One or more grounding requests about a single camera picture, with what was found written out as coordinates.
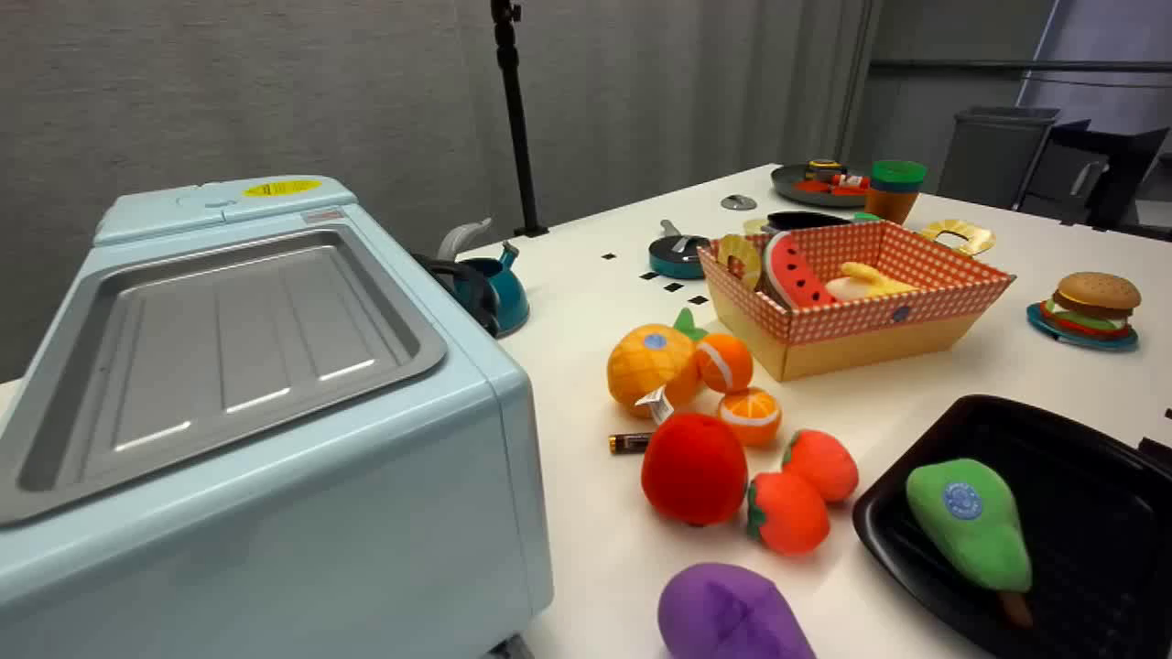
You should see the orange persimmon plush toy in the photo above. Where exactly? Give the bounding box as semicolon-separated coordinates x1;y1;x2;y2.
780;426;863;510

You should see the orange half plush toy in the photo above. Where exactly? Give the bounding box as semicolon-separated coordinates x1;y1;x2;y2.
693;328;758;394

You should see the black chair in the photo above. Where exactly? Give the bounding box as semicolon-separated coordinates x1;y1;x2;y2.
1020;119;1172;236

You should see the orange slice plush toy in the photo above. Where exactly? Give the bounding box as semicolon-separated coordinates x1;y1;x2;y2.
714;385;789;451

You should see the grey chair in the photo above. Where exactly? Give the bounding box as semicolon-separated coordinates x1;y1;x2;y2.
934;102;1064;214

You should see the light blue toy oven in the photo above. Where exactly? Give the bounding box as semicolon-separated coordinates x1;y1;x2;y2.
0;174;558;659

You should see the teal toy plate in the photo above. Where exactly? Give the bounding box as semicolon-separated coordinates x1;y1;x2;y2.
1020;299;1144;354

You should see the yellow toy cheese slice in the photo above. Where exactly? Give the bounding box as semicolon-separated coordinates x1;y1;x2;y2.
915;215;1000;260

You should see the black toy frying pan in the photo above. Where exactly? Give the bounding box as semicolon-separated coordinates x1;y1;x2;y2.
763;210;857;236

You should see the teal toy kettle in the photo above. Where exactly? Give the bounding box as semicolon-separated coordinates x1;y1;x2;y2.
416;239;535;342

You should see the watermelon slice toy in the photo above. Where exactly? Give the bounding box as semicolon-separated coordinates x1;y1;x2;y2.
763;228;843;311

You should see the black grill pan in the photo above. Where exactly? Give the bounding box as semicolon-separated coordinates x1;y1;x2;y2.
848;392;1172;659

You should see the small teal toy pan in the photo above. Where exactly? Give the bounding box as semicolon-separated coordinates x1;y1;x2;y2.
643;215;714;286

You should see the black tripod pole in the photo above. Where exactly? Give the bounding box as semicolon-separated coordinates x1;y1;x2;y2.
488;0;548;243

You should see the red apple plush toy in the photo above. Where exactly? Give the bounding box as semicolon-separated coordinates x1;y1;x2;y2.
636;410;752;530

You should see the orange jar with green lid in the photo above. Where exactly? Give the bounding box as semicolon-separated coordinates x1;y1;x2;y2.
863;158;934;228

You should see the yellow pineapple plush toy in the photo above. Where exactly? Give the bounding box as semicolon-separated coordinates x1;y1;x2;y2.
603;305;710;419

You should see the dark plate with toy food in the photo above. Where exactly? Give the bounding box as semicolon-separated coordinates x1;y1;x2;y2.
770;155;879;214

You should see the orange polka dot cardboard box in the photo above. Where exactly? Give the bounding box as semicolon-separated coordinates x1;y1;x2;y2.
695;221;1017;385

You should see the green pear plush toy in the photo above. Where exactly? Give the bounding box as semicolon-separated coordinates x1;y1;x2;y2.
901;454;1040;634

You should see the toy burger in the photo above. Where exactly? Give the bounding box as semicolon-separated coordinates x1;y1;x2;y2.
1040;269;1146;342

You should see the purple eggplant plush toy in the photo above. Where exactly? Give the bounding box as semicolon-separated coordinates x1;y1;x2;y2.
654;562;819;659

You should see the yellow and white toy food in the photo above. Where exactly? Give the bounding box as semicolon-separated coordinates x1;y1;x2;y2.
823;255;923;308

